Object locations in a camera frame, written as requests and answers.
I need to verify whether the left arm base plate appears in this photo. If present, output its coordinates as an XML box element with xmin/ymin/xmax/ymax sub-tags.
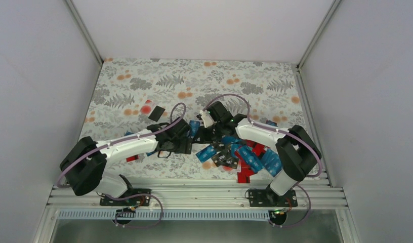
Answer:
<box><xmin>99</xmin><ymin>188</ymin><xmax>151</xmax><ymax>207</ymax></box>

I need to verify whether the blue card pile right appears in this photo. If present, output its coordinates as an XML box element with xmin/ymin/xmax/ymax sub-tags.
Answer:
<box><xmin>261</xmin><ymin>149</ymin><xmax>282</xmax><ymax>177</ymax></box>

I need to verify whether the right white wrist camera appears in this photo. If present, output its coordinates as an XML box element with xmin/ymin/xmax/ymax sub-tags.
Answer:
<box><xmin>197</xmin><ymin>110</ymin><xmax>215</xmax><ymax>128</ymax></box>

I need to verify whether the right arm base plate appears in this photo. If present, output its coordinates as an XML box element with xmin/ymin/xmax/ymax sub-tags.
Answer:
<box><xmin>244</xmin><ymin>188</ymin><xmax>298</xmax><ymax>208</ymax></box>

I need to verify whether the blue card pile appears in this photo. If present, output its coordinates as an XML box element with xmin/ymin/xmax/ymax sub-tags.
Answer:
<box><xmin>235</xmin><ymin>146</ymin><xmax>264</xmax><ymax>173</ymax></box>
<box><xmin>261</xmin><ymin>149</ymin><xmax>282</xmax><ymax>177</ymax></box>
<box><xmin>196</xmin><ymin>145</ymin><xmax>217</xmax><ymax>163</ymax></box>

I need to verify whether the aluminium rail frame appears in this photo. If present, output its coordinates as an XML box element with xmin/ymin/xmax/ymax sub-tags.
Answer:
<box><xmin>46</xmin><ymin>178</ymin><xmax>348</xmax><ymax>210</ymax></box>

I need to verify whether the black visa card pile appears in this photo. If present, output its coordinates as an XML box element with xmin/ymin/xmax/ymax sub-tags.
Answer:
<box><xmin>211</xmin><ymin>151</ymin><xmax>239</xmax><ymax>169</ymax></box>

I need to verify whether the blue card pile centre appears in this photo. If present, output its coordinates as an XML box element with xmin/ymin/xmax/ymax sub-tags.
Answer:
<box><xmin>235</xmin><ymin>146</ymin><xmax>264</xmax><ymax>173</ymax></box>

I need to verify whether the red card pile bottom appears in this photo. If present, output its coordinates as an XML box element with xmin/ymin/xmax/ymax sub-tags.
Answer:
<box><xmin>237</xmin><ymin>166</ymin><xmax>255</xmax><ymax>184</ymax></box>

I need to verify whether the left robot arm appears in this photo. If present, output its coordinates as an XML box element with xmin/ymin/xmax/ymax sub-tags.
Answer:
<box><xmin>59</xmin><ymin>117</ymin><xmax>191</xmax><ymax>205</ymax></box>

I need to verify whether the blue card pile left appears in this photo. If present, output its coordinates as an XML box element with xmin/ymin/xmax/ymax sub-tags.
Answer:
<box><xmin>196</xmin><ymin>145</ymin><xmax>217</xmax><ymax>163</ymax></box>

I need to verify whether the red card pile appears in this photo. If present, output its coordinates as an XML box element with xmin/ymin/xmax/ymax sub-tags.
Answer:
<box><xmin>237</xmin><ymin>166</ymin><xmax>255</xmax><ymax>184</ymax></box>
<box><xmin>252</xmin><ymin>143</ymin><xmax>269</xmax><ymax>159</ymax></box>

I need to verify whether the black card upper left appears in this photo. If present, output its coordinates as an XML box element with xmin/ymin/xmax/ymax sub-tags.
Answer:
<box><xmin>148</xmin><ymin>106</ymin><xmax>166</xmax><ymax>122</ymax></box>

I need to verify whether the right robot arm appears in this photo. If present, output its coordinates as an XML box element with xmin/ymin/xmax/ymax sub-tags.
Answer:
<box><xmin>197</xmin><ymin>101</ymin><xmax>321</xmax><ymax>206</ymax></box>

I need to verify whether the red card left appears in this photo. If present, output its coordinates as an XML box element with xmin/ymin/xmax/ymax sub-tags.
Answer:
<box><xmin>126</xmin><ymin>155</ymin><xmax>139</xmax><ymax>162</ymax></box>

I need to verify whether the blue slotted cable duct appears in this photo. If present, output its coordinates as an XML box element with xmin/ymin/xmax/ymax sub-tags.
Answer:
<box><xmin>57</xmin><ymin>209</ymin><xmax>270</xmax><ymax>221</ymax></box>

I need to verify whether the lone blue credit card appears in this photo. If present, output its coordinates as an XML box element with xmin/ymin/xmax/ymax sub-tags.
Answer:
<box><xmin>189</xmin><ymin>120</ymin><xmax>200</xmax><ymax>138</ymax></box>

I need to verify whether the red card pile right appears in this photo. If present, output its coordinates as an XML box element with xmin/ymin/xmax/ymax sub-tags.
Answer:
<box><xmin>252</xmin><ymin>143</ymin><xmax>269</xmax><ymax>159</ymax></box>

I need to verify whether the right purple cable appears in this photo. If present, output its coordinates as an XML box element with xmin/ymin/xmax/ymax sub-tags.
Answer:
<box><xmin>203</xmin><ymin>93</ymin><xmax>323</xmax><ymax>229</ymax></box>

